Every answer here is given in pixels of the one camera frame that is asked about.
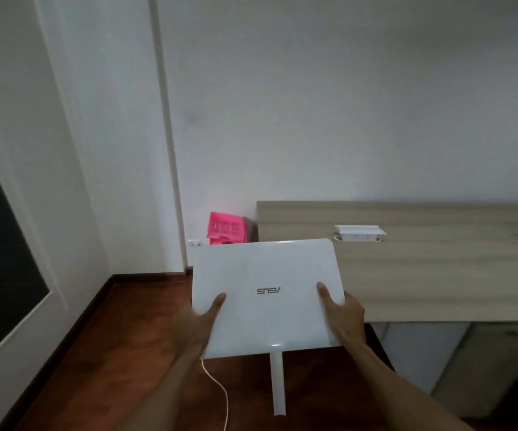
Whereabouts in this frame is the person's right hand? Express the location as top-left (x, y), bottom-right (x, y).
top-left (316, 282), bottom-right (366, 350)

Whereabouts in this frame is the person's left hand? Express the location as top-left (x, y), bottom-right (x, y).
top-left (173, 292), bottom-right (227, 356)

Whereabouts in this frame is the white laptop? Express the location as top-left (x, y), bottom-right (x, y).
top-left (191, 239), bottom-right (346, 360)

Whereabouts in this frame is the person's right forearm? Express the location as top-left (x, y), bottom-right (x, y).
top-left (344, 341), bottom-right (474, 431)

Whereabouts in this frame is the person's left forearm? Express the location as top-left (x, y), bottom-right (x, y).
top-left (122, 343), bottom-right (202, 431)

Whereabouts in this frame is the white power strip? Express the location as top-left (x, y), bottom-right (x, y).
top-left (334, 224), bottom-right (387, 243)

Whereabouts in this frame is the pink bag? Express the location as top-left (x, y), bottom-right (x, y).
top-left (206, 212), bottom-right (256, 245)

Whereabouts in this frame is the white table leg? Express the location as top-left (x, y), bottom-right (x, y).
top-left (270, 351), bottom-right (286, 416)

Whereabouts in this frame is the wooden desk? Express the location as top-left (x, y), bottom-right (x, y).
top-left (256, 201), bottom-right (518, 323)

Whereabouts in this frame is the white drawer cabinet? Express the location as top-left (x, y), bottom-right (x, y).
top-left (370, 321), bottom-right (518, 420)

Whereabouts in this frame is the white door with dark glass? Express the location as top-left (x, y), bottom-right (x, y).
top-left (0, 72), bottom-right (69, 431)

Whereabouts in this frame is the white cable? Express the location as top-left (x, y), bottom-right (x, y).
top-left (201, 358), bottom-right (229, 431)

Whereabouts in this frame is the white door frame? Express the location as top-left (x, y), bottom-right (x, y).
top-left (147, 0), bottom-right (189, 271)

